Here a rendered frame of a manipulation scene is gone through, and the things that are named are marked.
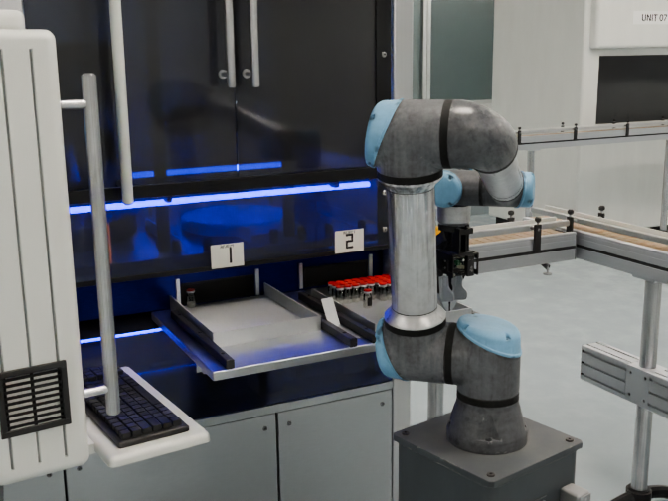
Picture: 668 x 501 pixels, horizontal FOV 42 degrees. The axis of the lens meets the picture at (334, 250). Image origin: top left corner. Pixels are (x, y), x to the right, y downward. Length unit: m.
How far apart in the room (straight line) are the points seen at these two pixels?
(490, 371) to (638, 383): 1.30
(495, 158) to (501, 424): 0.49
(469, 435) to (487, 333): 0.20
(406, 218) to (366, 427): 1.09
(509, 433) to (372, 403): 0.88
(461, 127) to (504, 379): 0.47
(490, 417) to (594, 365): 1.38
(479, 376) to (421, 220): 0.31
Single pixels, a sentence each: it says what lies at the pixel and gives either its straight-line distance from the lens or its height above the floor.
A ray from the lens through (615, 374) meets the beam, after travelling 2.93.
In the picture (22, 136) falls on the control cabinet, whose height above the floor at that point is 1.38.
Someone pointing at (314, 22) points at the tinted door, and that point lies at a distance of 2.23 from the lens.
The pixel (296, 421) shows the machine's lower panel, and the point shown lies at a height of 0.54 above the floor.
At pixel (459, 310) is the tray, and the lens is 2.07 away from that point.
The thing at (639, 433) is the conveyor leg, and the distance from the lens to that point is 2.94.
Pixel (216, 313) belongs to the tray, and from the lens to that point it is 2.18.
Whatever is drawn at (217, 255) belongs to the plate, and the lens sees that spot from 2.17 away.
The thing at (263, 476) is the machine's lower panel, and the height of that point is 0.40.
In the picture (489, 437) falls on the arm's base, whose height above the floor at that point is 0.82.
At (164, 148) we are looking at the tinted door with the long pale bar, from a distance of 2.10.
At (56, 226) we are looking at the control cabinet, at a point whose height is 1.24.
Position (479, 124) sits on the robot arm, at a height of 1.39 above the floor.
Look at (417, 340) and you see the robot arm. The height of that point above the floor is 0.99.
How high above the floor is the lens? 1.51
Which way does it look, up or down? 13 degrees down
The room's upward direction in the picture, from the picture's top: 1 degrees counter-clockwise
